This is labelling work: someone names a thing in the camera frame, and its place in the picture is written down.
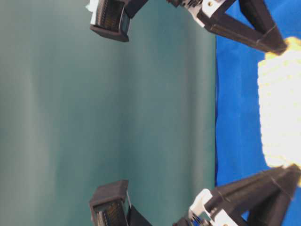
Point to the upper gripper white black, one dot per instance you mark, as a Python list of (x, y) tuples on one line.
[(211, 15)]

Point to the blue table cloth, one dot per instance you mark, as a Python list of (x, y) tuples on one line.
[(238, 139)]

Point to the green backdrop board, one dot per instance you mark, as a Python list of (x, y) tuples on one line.
[(78, 111)]

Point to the yellow towel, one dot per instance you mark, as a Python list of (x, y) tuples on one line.
[(279, 92)]

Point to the lower gripper white black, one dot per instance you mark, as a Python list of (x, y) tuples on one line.
[(266, 195)]

